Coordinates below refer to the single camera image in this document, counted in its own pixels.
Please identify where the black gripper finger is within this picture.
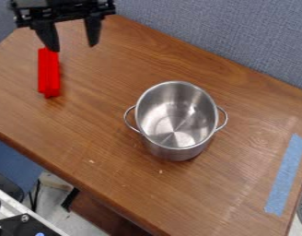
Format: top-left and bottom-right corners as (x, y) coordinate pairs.
(31, 21), (59, 53)
(85, 16), (102, 47)

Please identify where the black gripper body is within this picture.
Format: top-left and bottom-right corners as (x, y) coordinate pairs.
(9, 0), (115, 28)

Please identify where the red long block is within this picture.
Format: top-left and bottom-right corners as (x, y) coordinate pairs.
(38, 47), (59, 98)

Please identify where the stainless steel pot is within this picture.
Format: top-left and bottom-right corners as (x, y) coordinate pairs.
(122, 81), (229, 161)

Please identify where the black round object at left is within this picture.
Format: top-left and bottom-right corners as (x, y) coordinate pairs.
(0, 174), (23, 202)

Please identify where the black device with blue light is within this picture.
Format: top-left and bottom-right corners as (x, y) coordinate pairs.
(0, 196), (62, 236)

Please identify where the blue tape strip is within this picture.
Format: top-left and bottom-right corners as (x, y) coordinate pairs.
(263, 134), (302, 217)

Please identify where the black cable on floor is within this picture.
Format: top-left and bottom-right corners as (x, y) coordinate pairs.
(29, 179), (41, 212)

